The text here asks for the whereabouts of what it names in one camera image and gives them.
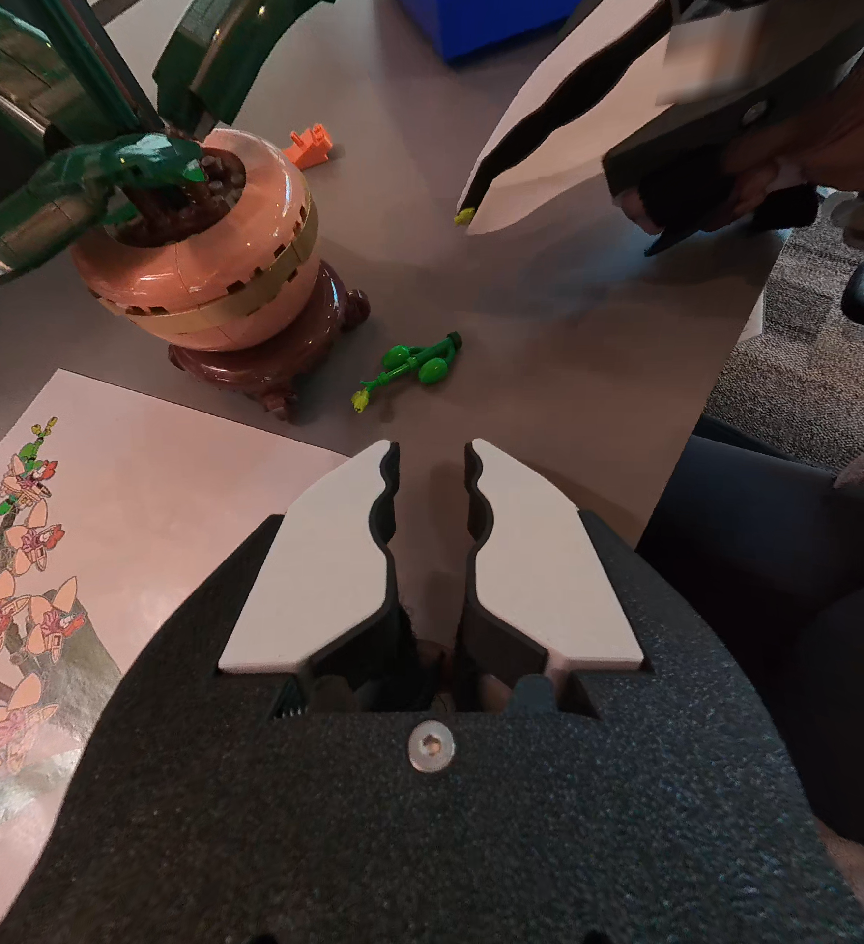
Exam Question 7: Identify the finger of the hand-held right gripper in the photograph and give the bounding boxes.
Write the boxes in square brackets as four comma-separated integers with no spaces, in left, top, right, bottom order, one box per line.
[456,0,680,222]
[467,29,672,237]

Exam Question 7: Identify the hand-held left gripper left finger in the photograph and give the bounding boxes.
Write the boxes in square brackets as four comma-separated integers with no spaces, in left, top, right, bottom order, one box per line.
[217,440,411,702]

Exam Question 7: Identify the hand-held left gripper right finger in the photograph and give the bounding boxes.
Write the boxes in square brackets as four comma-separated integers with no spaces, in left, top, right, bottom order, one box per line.
[456,438,647,702]

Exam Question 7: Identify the green toy brick bud stem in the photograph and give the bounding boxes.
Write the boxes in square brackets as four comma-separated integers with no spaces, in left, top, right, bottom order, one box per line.
[351,332,464,414]

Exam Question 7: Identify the toy brick orchid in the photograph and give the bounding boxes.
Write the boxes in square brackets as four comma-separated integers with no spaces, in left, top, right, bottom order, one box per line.
[0,0,371,421]

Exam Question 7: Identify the person's right hand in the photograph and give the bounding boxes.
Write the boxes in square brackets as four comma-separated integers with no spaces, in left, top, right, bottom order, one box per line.
[618,29,864,226]

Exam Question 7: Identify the blue plastic bin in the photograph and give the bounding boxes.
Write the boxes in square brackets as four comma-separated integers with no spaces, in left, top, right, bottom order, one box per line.
[399,0,588,64]

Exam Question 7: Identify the orchid instruction booklet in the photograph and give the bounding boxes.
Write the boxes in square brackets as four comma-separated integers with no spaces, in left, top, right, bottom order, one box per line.
[0,369,350,944]

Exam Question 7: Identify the person's dark pants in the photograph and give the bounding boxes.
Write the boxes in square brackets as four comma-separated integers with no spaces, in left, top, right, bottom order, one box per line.
[634,413,864,886]

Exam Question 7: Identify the orange brick separator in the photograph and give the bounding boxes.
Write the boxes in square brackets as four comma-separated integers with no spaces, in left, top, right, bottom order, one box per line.
[282,124,339,171]

